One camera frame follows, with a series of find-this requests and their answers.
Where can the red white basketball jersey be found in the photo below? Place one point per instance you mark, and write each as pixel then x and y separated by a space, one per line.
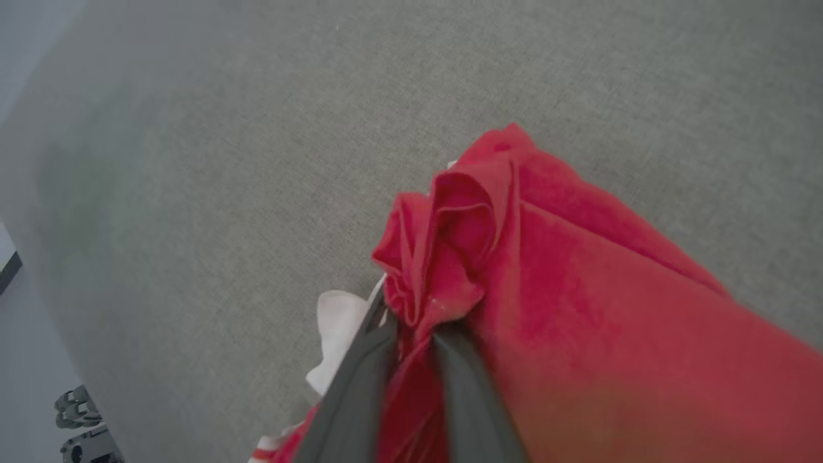
pixel 611 321

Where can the grey metal robot base part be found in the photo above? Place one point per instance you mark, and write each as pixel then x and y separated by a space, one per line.
pixel 83 424

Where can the grey fabric sofa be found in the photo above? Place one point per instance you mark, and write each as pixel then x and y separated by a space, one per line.
pixel 257 193

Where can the white and black box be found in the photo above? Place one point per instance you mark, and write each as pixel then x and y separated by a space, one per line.
pixel 8 263

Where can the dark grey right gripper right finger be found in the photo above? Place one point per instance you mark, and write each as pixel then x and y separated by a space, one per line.
pixel 476 405

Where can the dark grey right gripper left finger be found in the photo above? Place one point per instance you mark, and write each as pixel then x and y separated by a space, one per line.
pixel 350 399

